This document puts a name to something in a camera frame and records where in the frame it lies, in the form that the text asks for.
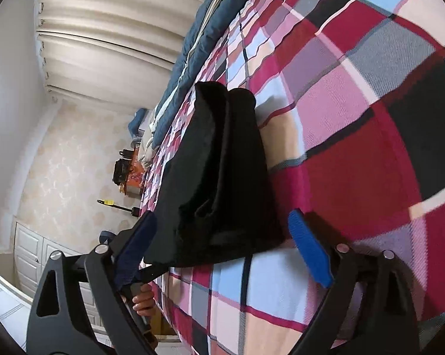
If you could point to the black pants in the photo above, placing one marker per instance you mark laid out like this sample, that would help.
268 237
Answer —
215 177

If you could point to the wooden bed frame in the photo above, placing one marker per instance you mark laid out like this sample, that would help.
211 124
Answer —
167 331

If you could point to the white cabinet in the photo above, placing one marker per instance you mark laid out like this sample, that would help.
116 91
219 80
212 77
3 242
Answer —
28 255

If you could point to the orange cardboard box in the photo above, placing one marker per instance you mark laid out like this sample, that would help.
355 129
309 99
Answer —
134 173

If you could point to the black bag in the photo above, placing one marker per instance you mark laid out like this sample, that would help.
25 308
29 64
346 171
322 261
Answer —
120 168

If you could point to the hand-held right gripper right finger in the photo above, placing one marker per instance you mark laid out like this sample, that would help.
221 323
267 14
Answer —
311 251

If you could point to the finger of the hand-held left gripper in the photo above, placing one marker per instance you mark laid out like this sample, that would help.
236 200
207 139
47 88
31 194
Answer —
154 273

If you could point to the beige curtain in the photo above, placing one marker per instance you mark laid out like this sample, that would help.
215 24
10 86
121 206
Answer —
115 26

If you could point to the person's left hand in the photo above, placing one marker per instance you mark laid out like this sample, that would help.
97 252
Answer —
145 300

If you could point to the blue and beige quilt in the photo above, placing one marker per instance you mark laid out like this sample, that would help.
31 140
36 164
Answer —
207 33

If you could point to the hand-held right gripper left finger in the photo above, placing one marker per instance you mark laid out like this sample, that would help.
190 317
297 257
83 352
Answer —
137 251

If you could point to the plaid bed sheet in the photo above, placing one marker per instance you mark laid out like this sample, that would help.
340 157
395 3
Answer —
355 137

